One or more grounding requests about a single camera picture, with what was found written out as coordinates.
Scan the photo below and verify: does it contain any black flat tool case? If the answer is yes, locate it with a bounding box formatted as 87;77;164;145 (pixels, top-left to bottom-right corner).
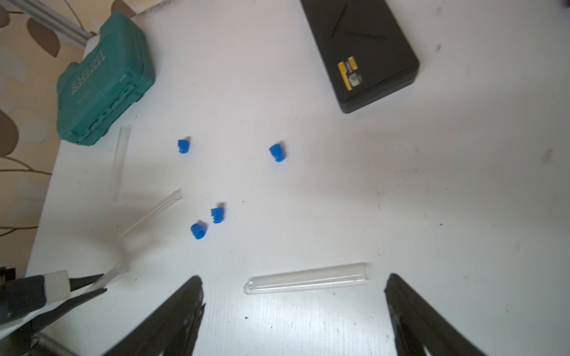
301;0;419;114

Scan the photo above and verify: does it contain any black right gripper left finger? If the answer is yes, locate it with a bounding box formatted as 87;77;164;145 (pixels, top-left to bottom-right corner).
106;276;205;355

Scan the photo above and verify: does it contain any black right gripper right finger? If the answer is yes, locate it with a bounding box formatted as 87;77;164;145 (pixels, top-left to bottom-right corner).
384;274;483;355

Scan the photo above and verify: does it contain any aluminium frame post left rear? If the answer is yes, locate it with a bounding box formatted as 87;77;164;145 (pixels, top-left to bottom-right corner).
7;0;94;47

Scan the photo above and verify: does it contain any green plastic tool case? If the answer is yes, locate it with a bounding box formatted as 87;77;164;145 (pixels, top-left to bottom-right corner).
56;12;155;146

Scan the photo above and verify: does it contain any clear test tube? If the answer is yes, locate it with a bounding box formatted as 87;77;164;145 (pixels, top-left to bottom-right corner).
243;263;369;295
109;125;132;203
120;189;183;239
84;263;129;294

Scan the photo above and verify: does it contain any blue stopper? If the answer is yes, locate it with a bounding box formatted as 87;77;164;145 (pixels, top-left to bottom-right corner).
270;142;286;163
191;222;207;240
211;206;225;224
178;138;190;154

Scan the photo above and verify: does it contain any clear test tube by case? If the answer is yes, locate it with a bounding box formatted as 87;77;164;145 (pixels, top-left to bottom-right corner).
109;125;132;203

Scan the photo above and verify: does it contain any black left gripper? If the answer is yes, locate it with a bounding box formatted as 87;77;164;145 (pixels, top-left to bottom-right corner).
1;266;107;355

